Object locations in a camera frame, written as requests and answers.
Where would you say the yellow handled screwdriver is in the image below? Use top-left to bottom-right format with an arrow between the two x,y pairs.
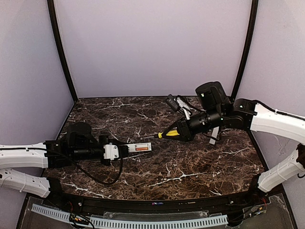
143,130 -> 179,139

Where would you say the orange battery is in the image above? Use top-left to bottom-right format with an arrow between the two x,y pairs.
135,147 -> 149,151

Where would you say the white remote control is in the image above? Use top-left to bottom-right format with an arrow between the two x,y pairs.
126,142 -> 152,153

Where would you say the white battery cover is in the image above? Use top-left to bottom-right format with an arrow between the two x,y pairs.
209,127 -> 219,145

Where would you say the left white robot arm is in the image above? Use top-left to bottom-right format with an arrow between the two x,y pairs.
0,122 -> 129,198

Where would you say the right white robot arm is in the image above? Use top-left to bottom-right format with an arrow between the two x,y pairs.
155,82 -> 305,193

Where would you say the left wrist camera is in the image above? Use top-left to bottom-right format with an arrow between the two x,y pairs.
103,144 -> 120,160

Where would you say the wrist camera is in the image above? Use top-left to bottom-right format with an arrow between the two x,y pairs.
165,94 -> 193,120
103,144 -> 120,160

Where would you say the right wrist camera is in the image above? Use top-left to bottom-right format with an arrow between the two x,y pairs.
165,94 -> 193,120

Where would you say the white slotted cable duct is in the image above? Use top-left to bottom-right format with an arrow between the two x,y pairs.
31,204 -> 228,229

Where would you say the black front table rail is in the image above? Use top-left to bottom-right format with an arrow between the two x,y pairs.
42,192 -> 270,215

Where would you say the right black frame post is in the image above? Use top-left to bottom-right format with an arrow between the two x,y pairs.
231,0 -> 259,101

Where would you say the black frame post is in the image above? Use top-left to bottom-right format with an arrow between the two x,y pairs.
231,0 -> 259,101
47,0 -> 78,104

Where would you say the left black frame post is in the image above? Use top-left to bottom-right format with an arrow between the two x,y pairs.
47,0 -> 78,104

